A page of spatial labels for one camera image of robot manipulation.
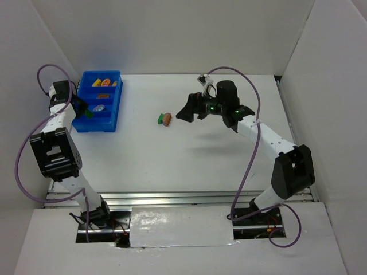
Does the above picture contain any green lego block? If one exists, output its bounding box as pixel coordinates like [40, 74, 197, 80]
[84, 109, 93, 119]
[158, 113, 165, 125]

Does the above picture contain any pink orange lego piece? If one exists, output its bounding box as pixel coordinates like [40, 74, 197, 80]
[162, 113, 172, 127]

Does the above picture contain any yellow rectangular lego brick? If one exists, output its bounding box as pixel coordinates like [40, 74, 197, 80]
[92, 79, 102, 87]

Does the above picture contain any yellow oval printed lego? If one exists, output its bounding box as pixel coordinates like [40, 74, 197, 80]
[100, 78, 111, 87]

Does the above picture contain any purple oval lego piece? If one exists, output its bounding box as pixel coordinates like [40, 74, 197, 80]
[93, 104, 106, 112]

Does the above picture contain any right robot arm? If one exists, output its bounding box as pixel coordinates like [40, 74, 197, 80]
[176, 80, 315, 217]

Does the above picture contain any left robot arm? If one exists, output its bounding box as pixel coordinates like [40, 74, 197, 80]
[29, 80, 112, 229]

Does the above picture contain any blue compartment bin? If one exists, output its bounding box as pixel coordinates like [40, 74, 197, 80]
[72, 70, 123, 132]

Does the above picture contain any white foil covered panel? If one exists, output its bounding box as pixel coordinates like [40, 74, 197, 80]
[130, 206, 235, 248]

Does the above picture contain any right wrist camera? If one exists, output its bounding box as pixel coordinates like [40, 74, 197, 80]
[197, 74, 208, 87]

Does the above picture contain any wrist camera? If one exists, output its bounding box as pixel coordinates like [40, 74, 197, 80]
[197, 74, 208, 87]
[48, 85, 57, 99]

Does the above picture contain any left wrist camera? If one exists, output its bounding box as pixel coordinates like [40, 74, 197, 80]
[48, 85, 57, 99]

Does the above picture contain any aluminium rail base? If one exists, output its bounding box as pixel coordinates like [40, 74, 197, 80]
[43, 188, 315, 211]

